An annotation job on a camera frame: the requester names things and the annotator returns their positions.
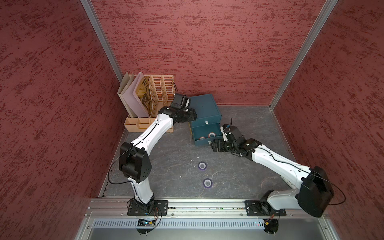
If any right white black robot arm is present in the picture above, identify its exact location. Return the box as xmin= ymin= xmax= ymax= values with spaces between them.
xmin=210 ymin=124 xmax=335 ymax=218

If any white perforated cable duct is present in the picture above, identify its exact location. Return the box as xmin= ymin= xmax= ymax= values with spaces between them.
xmin=92 ymin=218 xmax=265 ymax=230

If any beige plastic file organizer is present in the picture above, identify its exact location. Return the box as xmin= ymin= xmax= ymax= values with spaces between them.
xmin=124 ymin=74 xmax=176 ymax=133

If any lilac folder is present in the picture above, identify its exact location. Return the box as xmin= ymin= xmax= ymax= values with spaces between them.
xmin=123 ymin=72 xmax=148 ymax=118

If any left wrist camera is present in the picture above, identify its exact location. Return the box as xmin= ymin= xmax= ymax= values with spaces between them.
xmin=185 ymin=98 xmax=190 ymax=109

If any yellow illustrated book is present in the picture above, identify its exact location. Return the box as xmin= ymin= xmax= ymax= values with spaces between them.
xmin=135 ymin=76 xmax=152 ymax=117

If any teal three-drawer cabinet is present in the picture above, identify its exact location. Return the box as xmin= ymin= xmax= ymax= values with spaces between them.
xmin=189 ymin=94 xmax=223 ymax=147

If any purple tape roll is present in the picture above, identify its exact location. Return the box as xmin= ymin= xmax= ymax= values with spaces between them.
xmin=198 ymin=162 xmax=207 ymax=171
xmin=203 ymin=179 xmax=213 ymax=189

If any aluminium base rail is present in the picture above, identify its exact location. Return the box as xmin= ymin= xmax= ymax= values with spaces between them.
xmin=85 ymin=198 xmax=313 ymax=219

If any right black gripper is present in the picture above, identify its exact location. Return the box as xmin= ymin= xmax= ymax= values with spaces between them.
xmin=210 ymin=139 xmax=237 ymax=153

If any beige cardboard folder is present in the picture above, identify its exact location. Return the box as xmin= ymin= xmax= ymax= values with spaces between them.
xmin=118 ymin=72 xmax=137 ymax=118

